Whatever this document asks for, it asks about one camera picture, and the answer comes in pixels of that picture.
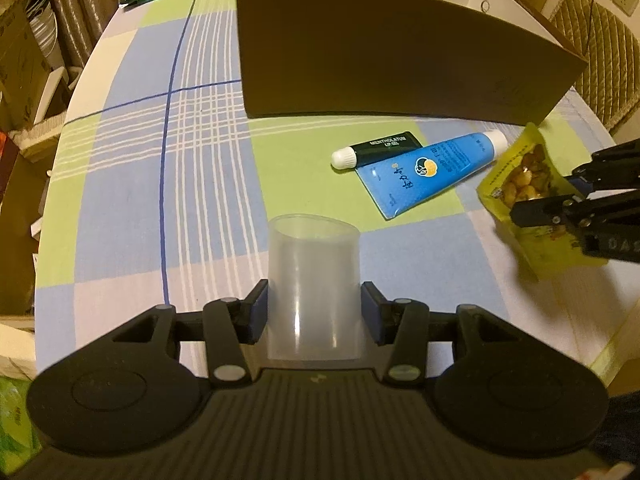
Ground blue cream tube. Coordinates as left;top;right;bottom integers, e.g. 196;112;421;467
354;130;511;221

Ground brown cardboard box container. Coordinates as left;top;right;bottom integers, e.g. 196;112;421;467
235;0;590;126

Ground dark blue fuzzy clothing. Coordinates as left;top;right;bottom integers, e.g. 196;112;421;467
595;395;640;466

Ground black power cable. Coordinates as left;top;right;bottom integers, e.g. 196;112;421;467
582;0;601;58

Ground brown cardboard carton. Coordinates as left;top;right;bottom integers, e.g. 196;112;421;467
0;0;57;131

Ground beige curtain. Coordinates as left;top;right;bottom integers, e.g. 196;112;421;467
35;0;136;76

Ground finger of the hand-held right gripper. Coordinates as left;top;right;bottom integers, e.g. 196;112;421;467
509;192;640;233
570;141;640;195

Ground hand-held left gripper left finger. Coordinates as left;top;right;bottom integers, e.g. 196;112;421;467
112;279;271;387

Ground yellow snack packet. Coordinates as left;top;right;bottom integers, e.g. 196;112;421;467
475;122;608;283

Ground translucent plastic cup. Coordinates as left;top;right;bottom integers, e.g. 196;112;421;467
265;214;362;362

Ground checked blue green tablecloth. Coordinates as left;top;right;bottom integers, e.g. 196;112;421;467
32;0;621;401

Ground stack of metal bowls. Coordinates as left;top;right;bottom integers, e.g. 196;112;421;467
27;0;62;61

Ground chair with quilted cushion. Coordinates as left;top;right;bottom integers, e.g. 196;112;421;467
547;0;640;136

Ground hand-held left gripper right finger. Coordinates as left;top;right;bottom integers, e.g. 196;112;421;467
361;281;516;383

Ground green wrapped packs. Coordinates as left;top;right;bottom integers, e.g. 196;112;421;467
0;375;41;471

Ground black lip gel tube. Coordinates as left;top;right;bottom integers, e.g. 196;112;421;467
330;131;425;170

